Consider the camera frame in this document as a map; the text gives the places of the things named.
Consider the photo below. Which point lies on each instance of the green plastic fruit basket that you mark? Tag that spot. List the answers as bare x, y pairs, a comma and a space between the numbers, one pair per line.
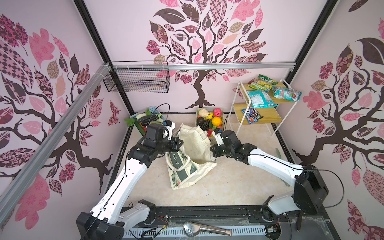
208, 128

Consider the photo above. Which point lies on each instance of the orange fruit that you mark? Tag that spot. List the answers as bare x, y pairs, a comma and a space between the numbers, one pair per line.
216, 121

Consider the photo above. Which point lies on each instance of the M&M candy bag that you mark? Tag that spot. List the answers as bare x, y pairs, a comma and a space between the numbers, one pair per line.
252, 115

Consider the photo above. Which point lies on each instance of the pink dragon fruit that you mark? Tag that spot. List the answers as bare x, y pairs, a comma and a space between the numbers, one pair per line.
217, 112

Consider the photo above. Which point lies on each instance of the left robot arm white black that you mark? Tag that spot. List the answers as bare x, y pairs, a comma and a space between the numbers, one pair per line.
106, 220

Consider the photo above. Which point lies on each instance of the green lettuce leaf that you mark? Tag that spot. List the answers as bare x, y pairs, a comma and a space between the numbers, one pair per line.
130, 121

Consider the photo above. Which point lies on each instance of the dark purple eggplant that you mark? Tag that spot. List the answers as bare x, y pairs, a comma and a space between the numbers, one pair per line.
147, 119

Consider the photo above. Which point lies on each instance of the white teal red snack bag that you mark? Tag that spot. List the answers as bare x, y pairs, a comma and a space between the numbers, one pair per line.
286, 94

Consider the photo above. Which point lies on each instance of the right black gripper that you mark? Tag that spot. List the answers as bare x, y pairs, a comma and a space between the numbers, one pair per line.
214, 148

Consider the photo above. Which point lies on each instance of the black wire wall basket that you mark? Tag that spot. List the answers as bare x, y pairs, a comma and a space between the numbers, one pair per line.
138, 77

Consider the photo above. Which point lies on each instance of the cream canvas grocery bag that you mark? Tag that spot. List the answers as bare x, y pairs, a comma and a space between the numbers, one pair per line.
193, 160

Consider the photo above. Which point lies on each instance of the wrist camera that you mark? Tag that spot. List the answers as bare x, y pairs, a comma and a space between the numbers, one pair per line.
218, 139
170, 126

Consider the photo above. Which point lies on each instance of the blue plastic vegetable basket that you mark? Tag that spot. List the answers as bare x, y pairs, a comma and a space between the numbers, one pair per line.
149, 111

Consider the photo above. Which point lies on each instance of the white wire wooden shelf rack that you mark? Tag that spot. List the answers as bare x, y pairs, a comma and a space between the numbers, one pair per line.
241, 101

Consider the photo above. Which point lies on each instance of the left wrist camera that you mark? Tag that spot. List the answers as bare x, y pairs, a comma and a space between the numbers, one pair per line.
170, 126

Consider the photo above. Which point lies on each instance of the dark avocado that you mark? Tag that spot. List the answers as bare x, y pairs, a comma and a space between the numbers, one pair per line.
200, 121

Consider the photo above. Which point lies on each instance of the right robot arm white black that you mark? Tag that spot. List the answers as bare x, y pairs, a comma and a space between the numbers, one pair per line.
309, 188

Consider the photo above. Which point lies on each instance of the beige cauliflower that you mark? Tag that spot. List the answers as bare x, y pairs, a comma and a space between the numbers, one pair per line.
203, 113

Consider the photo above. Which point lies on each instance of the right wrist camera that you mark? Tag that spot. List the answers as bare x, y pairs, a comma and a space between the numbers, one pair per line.
218, 139

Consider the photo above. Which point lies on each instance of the yellow green snack bag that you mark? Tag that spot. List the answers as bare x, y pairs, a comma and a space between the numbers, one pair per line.
262, 83

